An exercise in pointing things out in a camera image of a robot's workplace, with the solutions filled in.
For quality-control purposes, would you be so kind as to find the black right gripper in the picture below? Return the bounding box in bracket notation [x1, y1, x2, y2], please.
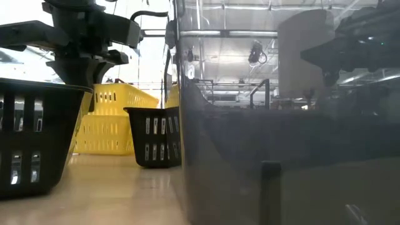
[301, 34, 362, 88]

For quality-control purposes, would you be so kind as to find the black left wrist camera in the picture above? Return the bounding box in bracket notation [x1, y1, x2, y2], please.
[93, 14, 144, 48]

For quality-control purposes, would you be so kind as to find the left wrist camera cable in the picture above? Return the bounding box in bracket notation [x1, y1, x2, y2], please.
[129, 10, 169, 22]

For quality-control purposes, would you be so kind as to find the black slotted plastic basket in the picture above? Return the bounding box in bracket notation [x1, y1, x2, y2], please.
[123, 106, 183, 169]
[0, 77, 94, 201]

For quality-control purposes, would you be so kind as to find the translucent grey plastic basket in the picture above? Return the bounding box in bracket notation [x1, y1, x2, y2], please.
[164, 0, 400, 225]

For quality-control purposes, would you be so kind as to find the black hanging camera with cable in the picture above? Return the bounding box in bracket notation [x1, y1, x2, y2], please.
[248, 39, 269, 65]

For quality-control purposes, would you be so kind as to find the yellow slotted plastic basket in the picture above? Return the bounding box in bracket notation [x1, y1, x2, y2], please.
[90, 82, 181, 117]

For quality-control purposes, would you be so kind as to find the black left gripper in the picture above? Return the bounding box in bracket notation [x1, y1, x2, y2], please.
[42, 0, 129, 113]

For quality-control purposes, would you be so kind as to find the yellow sponge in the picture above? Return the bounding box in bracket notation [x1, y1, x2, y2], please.
[72, 93, 136, 156]

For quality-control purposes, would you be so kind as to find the overhead light bar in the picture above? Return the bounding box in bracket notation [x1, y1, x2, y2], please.
[142, 29, 279, 38]

